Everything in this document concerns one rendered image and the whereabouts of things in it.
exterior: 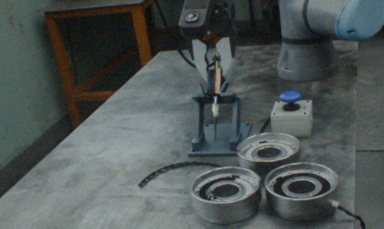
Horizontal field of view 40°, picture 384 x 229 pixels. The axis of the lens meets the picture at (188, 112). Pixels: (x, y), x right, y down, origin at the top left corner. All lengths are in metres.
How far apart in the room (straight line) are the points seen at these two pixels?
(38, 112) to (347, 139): 2.34
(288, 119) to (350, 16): 0.26
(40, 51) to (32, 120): 0.41
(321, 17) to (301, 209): 0.54
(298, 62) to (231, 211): 0.59
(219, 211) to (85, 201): 0.26
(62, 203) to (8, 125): 1.99
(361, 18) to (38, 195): 0.71
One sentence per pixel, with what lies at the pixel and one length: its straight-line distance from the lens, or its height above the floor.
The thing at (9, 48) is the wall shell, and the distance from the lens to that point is 2.94.
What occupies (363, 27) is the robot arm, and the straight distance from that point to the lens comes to 1.16.
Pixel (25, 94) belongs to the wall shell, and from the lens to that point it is 3.02.
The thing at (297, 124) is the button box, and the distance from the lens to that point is 1.00.
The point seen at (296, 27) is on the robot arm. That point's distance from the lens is 1.26.
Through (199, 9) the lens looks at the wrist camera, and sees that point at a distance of 0.91.
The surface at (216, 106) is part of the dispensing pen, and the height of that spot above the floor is 0.88.
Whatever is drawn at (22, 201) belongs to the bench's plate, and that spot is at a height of 0.80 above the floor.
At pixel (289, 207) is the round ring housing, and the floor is 0.83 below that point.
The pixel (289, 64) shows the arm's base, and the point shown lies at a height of 0.84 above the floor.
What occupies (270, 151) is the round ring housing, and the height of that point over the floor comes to 0.82.
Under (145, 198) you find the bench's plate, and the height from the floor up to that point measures 0.80.
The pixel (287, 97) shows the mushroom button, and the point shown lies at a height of 0.87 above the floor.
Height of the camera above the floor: 1.24
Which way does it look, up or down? 22 degrees down
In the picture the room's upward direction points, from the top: 9 degrees counter-clockwise
